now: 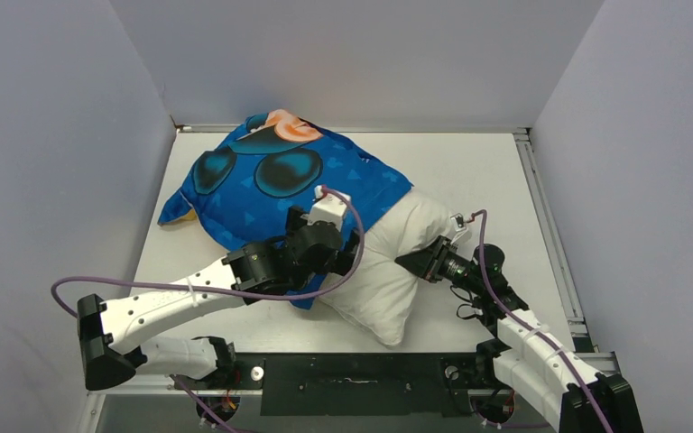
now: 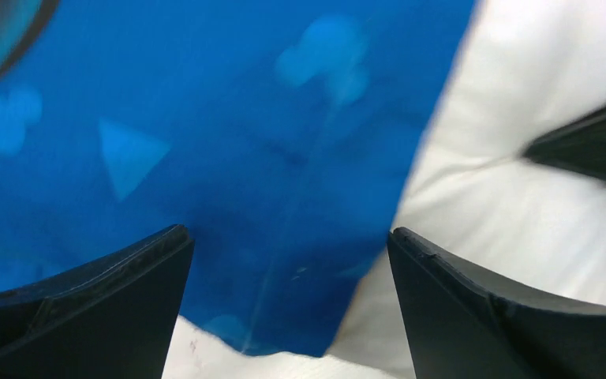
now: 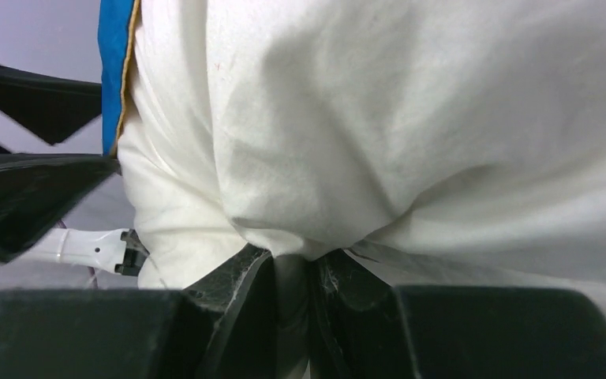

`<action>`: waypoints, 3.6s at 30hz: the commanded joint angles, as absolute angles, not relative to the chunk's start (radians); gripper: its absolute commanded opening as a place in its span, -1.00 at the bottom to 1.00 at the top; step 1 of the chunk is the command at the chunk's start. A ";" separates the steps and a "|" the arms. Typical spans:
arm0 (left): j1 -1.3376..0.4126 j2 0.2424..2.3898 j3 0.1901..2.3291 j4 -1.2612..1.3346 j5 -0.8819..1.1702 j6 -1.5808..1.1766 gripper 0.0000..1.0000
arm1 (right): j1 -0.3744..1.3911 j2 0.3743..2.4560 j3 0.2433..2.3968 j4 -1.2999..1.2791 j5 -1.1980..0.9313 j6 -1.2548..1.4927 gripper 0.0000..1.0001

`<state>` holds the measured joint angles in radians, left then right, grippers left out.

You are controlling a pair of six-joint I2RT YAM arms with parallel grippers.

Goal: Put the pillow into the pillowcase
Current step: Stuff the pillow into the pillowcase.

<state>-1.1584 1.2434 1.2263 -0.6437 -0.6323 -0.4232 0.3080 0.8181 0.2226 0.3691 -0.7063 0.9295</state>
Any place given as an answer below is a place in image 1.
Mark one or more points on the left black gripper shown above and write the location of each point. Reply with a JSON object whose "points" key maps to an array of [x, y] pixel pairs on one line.
{"points": [[340, 261]]}

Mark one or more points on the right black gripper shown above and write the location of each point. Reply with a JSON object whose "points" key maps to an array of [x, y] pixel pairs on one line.
{"points": [[428, 262]]}

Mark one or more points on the white pillow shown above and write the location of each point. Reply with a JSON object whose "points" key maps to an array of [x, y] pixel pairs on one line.
{"points": [[379, 295]]}

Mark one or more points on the yellow and blue pillowcase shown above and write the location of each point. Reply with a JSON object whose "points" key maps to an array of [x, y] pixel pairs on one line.
{"points": [[259, 183]]}

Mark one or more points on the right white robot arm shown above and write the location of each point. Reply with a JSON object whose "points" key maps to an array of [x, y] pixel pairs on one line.
{"points": [[570, 394]]}

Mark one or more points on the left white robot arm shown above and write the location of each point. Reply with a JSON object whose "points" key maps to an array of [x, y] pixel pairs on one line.
{"points": [[120, 338]]}

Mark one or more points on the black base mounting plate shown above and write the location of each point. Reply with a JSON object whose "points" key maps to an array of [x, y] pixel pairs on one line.
{"points": [[360, 384]]}

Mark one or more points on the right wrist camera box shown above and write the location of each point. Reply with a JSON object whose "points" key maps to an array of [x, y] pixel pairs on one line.
{"points": [[459, 232]]}

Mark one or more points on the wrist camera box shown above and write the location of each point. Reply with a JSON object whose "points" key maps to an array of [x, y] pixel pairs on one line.
{"points": [[328, 207], [459, 232]]}

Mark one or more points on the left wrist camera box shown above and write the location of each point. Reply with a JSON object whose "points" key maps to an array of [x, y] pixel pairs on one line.
{"points": [[328, 207]]}

